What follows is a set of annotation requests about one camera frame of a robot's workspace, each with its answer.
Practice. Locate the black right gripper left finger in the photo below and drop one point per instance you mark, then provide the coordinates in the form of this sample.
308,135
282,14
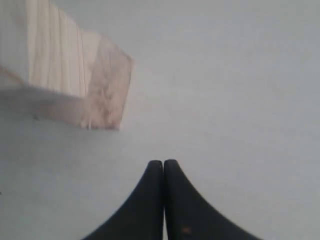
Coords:
141,216

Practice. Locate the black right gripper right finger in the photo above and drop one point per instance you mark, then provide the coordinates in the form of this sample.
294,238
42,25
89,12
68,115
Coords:
189,216

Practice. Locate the large wooden cube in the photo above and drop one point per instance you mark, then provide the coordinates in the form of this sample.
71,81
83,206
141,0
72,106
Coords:
54,69

